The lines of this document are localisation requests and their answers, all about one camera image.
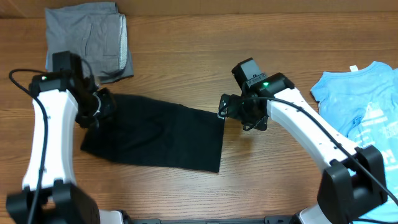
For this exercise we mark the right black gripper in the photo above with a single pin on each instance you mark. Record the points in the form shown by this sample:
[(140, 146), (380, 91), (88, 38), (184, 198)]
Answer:
[(260, 121)]

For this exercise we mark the folded grey shorts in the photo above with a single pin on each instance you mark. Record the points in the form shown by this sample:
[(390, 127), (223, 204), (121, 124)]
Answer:
[(95, 31)]

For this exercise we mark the light blue t-shirt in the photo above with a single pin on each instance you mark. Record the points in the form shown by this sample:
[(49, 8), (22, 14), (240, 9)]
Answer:
[(362, 105)]

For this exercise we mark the black t-shirt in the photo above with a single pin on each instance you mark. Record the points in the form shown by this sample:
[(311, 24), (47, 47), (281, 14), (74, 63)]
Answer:
[(148, 132)]

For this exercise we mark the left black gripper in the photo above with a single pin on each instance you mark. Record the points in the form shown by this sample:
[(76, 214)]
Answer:
[(109, 106)]

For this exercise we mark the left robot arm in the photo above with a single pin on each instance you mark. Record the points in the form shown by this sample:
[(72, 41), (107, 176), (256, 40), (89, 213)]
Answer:
[(61, 98)]

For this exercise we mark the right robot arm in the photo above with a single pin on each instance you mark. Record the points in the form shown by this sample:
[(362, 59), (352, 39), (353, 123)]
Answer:
[(353, 178)]

